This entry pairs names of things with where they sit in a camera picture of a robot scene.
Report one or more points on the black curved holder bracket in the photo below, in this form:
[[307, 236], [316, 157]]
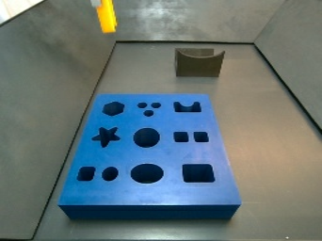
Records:
[[197, 62]]

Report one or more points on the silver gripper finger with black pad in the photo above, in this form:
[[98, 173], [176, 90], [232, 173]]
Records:
[[94, 3]]

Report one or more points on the blue foam shape board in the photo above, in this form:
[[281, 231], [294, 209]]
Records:
[[149, 161]]

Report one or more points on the yellow arch block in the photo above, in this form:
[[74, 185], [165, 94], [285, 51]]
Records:
[[106, 16]]

